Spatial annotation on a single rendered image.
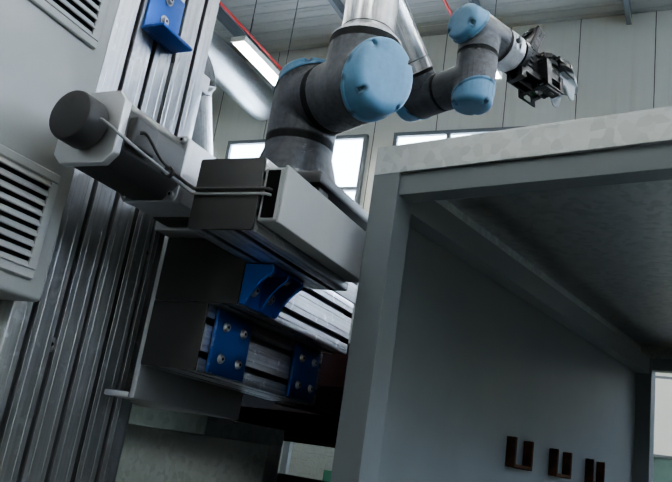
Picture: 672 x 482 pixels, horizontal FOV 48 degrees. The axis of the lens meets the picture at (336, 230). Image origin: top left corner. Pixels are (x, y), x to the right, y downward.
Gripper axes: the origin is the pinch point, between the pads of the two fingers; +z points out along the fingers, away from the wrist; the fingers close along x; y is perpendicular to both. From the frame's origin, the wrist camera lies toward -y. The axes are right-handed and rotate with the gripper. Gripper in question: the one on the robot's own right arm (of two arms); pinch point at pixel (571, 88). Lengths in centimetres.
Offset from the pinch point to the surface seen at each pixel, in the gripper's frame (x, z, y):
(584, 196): 21, -33, 44
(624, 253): 12.5, -7.7, 42.9
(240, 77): -775, 364, -559
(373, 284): 7, -60, 61
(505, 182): 24, -55, 51
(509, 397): -8, -13, 66
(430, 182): 14, -58, 49
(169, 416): -45, -58, 73
